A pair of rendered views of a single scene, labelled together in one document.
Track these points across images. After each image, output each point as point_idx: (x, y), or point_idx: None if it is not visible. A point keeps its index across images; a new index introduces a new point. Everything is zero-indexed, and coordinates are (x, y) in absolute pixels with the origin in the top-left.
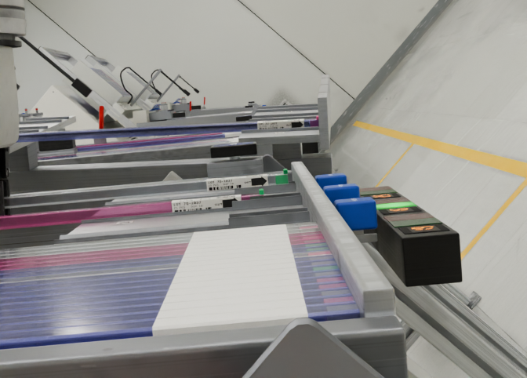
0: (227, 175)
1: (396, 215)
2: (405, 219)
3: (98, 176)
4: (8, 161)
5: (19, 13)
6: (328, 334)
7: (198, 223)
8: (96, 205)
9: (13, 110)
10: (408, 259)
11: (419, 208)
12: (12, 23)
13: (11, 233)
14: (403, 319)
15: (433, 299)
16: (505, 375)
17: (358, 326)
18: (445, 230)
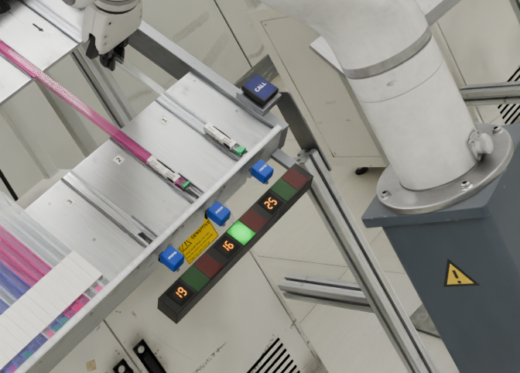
0: (244, 104)
1: (213, 254)
2: (200, 268)
3: None
4: (128, 39)
5: (130, 1)
6: None
7: (130, 199)
8: (181, 66)
9: (130, 25)
10: (159, 304)
11: (235, 253)
12: (122, 8)
13: (141, 46)
14: (318, 213)
15: (336, 218)
16: (358, 268)
17: None
18: (179, 306)
